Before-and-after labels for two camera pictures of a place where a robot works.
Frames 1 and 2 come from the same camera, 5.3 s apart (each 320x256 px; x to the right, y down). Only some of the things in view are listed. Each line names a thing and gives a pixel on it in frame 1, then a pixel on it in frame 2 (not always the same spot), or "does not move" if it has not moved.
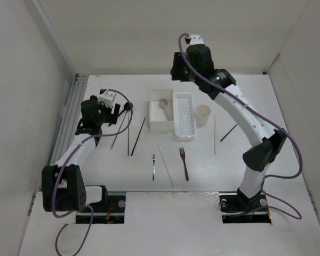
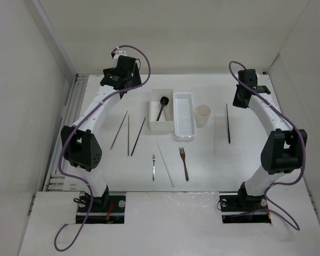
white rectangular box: (161, 110) does not move
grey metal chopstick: (115, 138) does not move
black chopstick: (133, 149) does not move
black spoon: (128, 106) to (164, 101)
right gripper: (176, 70) to (235, 102)
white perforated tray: (184, 114) does not move
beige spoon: (163, 104) does not move
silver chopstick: (128, 149) does not move
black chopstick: (232, 128) to (228, 124)
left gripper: (111, 118) to (135, 78)
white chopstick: (165, 165) does not move
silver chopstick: (215, 139) does not move
